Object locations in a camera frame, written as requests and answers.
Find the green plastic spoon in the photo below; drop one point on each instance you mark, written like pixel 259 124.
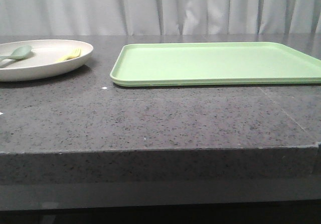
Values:
pixel 20 53

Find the beige round plate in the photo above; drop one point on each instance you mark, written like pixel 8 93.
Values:
pixel 43 60

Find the grey pleated curtain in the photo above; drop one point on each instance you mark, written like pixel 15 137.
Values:
pixel 158 17

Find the light green rectangular tray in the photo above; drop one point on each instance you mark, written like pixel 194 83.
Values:
pixel 223 63

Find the yellow plastic fork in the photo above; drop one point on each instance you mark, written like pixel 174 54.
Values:
pixel 73 54

